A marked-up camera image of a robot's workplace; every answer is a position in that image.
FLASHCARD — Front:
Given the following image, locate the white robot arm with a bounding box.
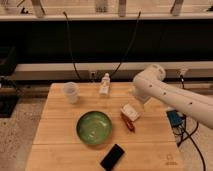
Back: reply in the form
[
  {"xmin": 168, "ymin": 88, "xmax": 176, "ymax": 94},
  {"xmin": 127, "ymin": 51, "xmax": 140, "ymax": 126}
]
[{"xmin": 133, "ymin": 64, "xmax": 213, "ymax": 130}]

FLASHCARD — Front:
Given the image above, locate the small white bottle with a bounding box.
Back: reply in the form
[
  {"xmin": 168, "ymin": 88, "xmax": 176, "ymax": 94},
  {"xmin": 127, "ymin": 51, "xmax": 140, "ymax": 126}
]
[{"xmin": 99, "ymin": 73, "xmax": 110, "ymax": 95}]

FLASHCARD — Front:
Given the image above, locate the white small box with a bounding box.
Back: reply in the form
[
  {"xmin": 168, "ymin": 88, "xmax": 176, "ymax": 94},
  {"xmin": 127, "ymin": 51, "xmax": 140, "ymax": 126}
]
[{"xmin": 121, "ymin": 104, "xmax": 140, "ymax": 122}]

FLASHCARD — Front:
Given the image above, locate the clear plastic cup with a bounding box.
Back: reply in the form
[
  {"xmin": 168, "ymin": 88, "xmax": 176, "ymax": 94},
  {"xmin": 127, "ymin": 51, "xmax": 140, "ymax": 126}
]
[{"xmin": 62, "ymin": 82, "xmax": 78, "ymax": 104}]

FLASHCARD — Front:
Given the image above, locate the green ceramic bowl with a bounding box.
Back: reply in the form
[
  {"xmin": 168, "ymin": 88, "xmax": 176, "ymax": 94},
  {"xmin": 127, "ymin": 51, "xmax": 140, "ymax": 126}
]
[{"xmin": 76, "ymin": 111, "xmax": 112, "ymax": 145}]

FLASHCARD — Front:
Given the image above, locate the black smartphone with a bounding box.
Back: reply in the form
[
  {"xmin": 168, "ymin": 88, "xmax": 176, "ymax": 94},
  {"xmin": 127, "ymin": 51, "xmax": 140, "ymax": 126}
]
[{"xmin": 100, "ymin": 144, "xmax": 125, "ymax": 171}]

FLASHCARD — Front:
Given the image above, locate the blue connector box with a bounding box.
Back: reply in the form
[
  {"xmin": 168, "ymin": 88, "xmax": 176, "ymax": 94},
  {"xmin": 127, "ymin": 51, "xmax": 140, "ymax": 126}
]
[{"xmin": 167, "ymin": 110, "xmax": 183, "ymax": 127}]

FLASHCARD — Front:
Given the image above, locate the black equipment on left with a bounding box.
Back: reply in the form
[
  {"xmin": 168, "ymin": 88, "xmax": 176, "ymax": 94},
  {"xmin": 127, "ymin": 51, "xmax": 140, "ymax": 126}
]
[{"xmin": 0, "ymin": 46, "xmax": 19, "ymax": 118}]

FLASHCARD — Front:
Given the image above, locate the wall power outlet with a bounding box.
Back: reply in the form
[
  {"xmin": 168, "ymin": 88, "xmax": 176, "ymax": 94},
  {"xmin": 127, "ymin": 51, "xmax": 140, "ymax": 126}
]
[{"xmin": 88, "ymin": 70, "xmax": 97, "ymax": 81}]

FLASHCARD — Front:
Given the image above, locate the left black cable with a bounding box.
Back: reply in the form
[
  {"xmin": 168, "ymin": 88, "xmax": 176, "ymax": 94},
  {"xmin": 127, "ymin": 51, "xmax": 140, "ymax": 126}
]
[{"xmin": 62, "ymin": 11, "xmax": 82, "ymax": 81}]

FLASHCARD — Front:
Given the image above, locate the right black cable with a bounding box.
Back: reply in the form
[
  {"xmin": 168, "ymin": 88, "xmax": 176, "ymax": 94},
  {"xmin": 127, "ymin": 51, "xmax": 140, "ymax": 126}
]
[{"xmin": 109, "ymin": 10, "xmax": 142, "ymax": 79}]

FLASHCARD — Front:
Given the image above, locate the black floor cable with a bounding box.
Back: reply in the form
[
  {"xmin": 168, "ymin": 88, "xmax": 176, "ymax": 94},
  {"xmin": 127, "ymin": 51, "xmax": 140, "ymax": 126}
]
[{"xmin": 172, "ymin": 113, "xmax": 208, "ymax": 171}]

